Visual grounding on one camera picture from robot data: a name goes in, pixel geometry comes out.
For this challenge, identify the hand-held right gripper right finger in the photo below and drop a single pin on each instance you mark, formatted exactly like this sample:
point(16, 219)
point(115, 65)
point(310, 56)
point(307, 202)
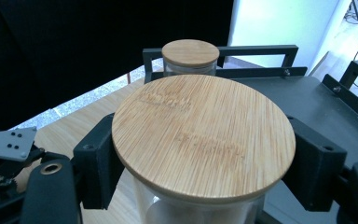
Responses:
point(317, 168)

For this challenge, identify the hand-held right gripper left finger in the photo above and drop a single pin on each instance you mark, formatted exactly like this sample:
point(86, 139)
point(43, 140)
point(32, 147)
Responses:
point(94, 161)

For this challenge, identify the grey metal corner rack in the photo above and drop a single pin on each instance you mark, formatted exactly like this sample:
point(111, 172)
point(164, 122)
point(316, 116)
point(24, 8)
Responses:
point(310, 99)

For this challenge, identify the glass jar with brown nuts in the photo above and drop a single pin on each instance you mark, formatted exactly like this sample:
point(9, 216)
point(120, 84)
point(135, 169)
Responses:
point(202, 137)

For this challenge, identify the glass jar with pale nuts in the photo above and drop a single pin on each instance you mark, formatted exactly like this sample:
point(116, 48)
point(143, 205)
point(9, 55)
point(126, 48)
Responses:
point(190, 53)

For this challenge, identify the black curtain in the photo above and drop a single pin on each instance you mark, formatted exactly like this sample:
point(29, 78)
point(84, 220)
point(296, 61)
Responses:
point(74, 46)

